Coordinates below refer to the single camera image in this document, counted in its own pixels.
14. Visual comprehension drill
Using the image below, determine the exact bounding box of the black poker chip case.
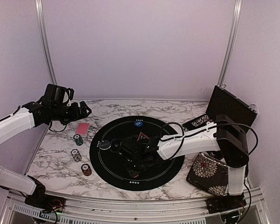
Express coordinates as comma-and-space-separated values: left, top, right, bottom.
182, 85, 258, 132

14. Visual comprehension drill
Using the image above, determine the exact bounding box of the red playing card deck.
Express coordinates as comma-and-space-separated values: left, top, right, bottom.
76, 123, 90, 135

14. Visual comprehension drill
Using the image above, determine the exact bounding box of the black white poker chip stack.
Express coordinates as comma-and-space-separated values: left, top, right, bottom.
70, 149, 82, 162

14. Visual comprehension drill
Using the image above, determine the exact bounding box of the blue small blind button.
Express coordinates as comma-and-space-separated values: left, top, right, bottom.
134, 120, 143, 127

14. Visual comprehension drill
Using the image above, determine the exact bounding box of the red triangular marker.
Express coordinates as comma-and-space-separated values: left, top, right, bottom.
137, 132, 149, 141

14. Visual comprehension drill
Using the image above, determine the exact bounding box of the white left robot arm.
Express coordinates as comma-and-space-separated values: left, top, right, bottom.
0, 84, 91, 209

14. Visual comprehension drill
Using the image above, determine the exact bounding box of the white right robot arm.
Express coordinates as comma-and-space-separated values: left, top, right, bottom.
111, 114, 249, 209

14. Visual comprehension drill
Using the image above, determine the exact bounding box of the round black poker mat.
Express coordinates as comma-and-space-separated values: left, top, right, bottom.
89, 116, 185, 191

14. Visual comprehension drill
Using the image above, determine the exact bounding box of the silver dealer button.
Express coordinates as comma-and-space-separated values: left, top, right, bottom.
99, 140, 112, 150

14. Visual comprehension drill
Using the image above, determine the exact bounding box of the green poker chip stack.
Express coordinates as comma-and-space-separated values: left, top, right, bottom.
73, 134, 84, 146

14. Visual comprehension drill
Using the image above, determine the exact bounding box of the red poker chip stack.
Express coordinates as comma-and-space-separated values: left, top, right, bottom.
81, 163, 92, 176

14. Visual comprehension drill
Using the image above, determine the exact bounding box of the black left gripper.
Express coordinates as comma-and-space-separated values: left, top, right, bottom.
51, 101, 91, 126

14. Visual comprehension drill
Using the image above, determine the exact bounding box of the floral fabric pouch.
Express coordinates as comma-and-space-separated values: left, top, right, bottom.
186, 153, 228, 197

